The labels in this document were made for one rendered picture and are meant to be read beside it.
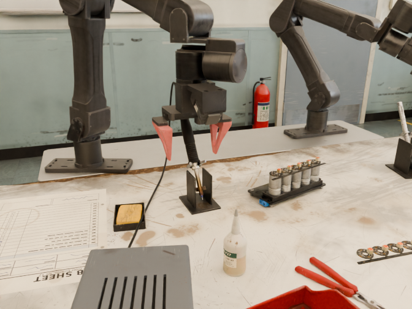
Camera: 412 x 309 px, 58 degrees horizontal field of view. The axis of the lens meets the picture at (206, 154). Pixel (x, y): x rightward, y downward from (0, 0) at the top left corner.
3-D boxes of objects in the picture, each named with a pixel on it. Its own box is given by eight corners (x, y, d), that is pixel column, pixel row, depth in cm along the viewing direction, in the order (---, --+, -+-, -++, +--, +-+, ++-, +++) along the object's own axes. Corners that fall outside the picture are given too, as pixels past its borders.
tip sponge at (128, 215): (115, 211, 71) (114, 203, 70) (144, 208, 72) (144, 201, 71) (113, 232, 64) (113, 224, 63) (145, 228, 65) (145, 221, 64)
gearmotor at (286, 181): (275, 192, 75) (277, 168, 74) (284, 189, 77) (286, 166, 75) (284, 197, 74) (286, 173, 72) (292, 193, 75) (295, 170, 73)
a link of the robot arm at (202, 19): (222, 8, 66) (100, -53, 75) (195, 7, 58) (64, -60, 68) (200, 71, 72) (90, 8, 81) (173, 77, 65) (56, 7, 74)
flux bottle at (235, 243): (223, 261, 56) (224, 203, 53) (245, 262, 56) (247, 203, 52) (222, 276, 53) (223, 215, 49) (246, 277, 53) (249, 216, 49)
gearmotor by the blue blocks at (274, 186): (265, 195, 74) (267, 171, 72) (274, 192, 75) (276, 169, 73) (273, 200, 72) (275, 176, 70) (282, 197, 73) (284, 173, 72)
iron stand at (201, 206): (210, 213, 77) (200, 167, 79) (225, 206, 69) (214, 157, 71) (183, 218, 75) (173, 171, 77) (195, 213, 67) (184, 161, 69)
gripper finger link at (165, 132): (198, 162, 71) (198, 114, 67) (162, 168, 68) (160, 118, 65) (186, 151, 77) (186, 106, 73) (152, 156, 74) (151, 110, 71)
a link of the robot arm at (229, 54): (251, 79, 67) (254, 8, 63) (228, 86, 60) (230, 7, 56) (197, 74, 73) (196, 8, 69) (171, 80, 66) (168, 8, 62)
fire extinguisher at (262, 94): (249, 133, 362) (252, 76, 343) (263, 131, 367) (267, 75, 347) (255, 137, 349) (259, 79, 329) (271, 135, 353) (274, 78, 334)
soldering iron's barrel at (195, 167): (203, 195, 73) (196, 164, 74) (206, 194, 71) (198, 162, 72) (197, 197, 72) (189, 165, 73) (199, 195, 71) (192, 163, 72)
